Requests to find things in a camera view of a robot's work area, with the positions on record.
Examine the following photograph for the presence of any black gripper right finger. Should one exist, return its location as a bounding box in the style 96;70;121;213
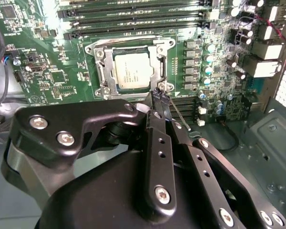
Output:
160;92;286;229

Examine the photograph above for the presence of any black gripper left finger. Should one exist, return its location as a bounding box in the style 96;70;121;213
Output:
8;88;178;222

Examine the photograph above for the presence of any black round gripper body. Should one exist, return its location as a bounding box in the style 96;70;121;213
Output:
37;149;220;229

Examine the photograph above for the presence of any metal socket cover frame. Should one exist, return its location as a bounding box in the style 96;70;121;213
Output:
101;44;169;95

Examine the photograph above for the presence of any silver topped CPU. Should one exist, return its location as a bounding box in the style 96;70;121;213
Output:
113;53;157;90

